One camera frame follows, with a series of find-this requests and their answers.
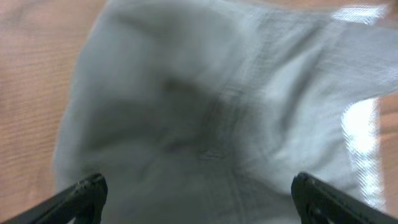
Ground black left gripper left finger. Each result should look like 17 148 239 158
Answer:
3 173 108 224

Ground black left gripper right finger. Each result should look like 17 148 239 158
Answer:
291 172 397 224

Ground grey shorts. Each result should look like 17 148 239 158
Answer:
53 1 397 223

